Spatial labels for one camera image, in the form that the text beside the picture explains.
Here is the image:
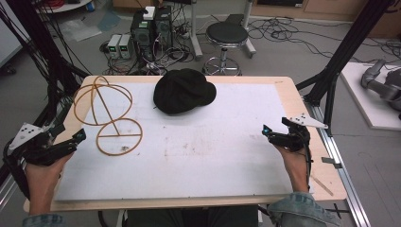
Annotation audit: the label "white table leg frame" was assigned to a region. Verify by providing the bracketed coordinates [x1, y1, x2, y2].
[188, 0, 257, 61]

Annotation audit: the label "aluminium rail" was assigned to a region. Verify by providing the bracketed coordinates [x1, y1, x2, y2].
[303, 96, 373, 227]

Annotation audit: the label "grey bench power supply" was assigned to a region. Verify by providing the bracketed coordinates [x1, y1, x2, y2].
[106, 34, 123, 60]
[118, 33, 134, 60]

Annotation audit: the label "black floor cables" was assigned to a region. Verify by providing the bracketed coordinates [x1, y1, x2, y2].
[247, 16, 401, 64]

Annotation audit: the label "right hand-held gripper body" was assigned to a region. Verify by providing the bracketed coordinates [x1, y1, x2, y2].
[279, 113, 329, 153]

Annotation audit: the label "wooden ring hat stand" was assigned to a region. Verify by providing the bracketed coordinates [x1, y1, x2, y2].
[72, 75, 144, 157]

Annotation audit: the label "white table mat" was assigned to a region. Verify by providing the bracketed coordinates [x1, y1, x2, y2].
[54, 81, 314, 202]

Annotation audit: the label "white box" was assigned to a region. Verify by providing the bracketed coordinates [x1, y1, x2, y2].
[143, 6, 156, 21]

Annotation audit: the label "white platform board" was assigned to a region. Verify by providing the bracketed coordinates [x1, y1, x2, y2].
[340, 61, 401, 131]

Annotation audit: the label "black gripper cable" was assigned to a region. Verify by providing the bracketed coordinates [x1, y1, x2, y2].
[2, 138, 32, 201]
[301, 131, 314, 191]

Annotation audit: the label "person's right hand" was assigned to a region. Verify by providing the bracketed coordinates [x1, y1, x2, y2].
[274, 146, 312, 194]

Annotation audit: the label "black computer tower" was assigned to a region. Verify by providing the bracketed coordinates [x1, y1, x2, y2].
[130, 10, 156, 62]
[153, 6, 174, 49]

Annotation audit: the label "black metal frame stand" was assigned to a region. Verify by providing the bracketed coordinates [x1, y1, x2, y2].
[295, 0, 397, 137]
[0, 0, 91, 133]

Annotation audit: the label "black round stool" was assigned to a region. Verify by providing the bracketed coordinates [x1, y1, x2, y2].
[202, 21, 251, 77]

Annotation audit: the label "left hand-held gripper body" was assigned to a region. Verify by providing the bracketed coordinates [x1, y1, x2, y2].
[8, 123, 76, 166]

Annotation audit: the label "black cap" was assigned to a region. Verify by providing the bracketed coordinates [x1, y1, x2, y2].
[152, 68, 218, 115]

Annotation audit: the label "person's left hand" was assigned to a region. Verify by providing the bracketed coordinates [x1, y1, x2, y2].
[25, 152, 75, 217]

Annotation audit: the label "thin wooden stick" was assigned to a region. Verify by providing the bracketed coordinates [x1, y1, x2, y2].
[309, 174, 335, 197]

